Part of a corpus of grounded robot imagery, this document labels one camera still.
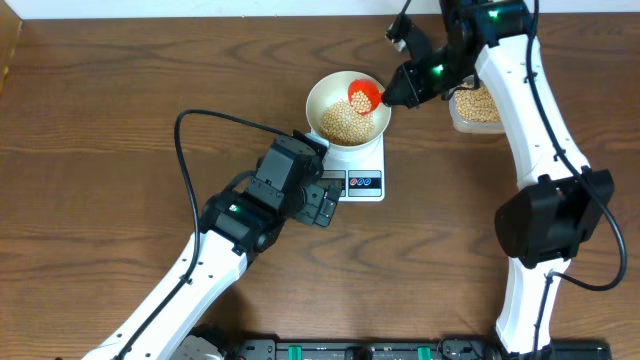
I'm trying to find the red measuring scoop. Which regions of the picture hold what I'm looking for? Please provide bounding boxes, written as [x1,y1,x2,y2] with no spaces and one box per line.
[348,79,382,115]

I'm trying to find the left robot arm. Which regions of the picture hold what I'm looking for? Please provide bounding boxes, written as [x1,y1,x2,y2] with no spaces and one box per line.
[86,132,340,359]

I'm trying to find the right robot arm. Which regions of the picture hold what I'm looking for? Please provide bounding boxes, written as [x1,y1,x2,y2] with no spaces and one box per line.
[382,1,614,359]

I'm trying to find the soybeans in bowl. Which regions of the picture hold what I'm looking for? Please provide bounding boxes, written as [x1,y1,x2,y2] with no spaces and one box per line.
[320,100,375,146]

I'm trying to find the white digital kitchen scale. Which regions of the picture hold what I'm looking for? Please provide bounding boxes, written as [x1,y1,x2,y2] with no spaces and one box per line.
[319,135,386,202]

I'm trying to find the soybeans in scoop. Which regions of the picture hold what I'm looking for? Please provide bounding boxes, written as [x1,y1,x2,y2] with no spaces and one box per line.
[350,90,373,114]

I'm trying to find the soybeans in container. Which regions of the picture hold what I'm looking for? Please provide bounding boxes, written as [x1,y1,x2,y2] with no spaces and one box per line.
[454,85,500,123]

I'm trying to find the clear plastic container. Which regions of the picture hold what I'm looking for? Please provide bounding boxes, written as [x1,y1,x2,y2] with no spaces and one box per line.
[445,75,504,135]

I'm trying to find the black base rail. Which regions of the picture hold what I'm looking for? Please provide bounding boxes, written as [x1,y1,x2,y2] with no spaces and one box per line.
[179,324,614,360]

